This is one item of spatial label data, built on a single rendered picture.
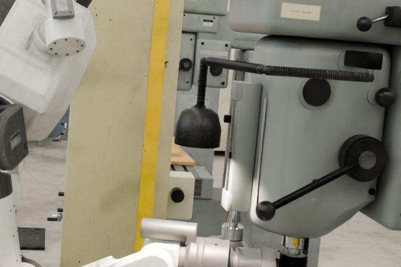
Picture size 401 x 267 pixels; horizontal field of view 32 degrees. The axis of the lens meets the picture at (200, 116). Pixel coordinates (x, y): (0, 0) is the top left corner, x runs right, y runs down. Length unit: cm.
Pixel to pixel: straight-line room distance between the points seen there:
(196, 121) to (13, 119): 32
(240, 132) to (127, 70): 174
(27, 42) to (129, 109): 159
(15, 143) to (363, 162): 56
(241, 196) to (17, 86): 43
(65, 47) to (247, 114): 33
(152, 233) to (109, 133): 168
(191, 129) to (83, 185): 185
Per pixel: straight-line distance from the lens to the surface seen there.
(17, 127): 123
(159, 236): 121
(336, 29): 107
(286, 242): 121
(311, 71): 98
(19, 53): 128
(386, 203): 115
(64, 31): 120
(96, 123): 286
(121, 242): 297
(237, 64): 101
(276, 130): 109
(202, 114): 108
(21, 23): 131
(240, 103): 113
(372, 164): 110
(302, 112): 108
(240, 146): 114
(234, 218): 150
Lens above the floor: 162
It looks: 7 degrees down
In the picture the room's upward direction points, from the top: 5 degrees clockwise
